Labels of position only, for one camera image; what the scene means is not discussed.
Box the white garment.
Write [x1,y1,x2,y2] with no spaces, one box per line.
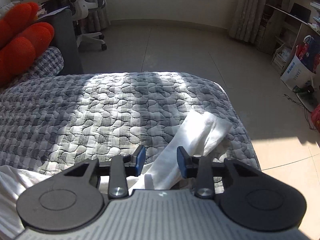
[1,111,232,239]

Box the grey checked quilt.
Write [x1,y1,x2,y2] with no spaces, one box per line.
[0,45,261,196]

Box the white cardboard box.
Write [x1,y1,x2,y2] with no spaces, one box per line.
[280,54,319,92]

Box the red blue bag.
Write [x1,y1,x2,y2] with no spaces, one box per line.
[295,35,319,74]

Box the red flower cushion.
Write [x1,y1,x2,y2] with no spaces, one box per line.
[1,2,55,87]

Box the wooden desk shelf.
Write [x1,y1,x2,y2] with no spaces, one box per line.
[256,0,319,74]

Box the beige curtain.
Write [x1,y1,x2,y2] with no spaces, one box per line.
[229,0,272,44]

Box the white office chair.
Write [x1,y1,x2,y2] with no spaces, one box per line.
[68,0,107,51]

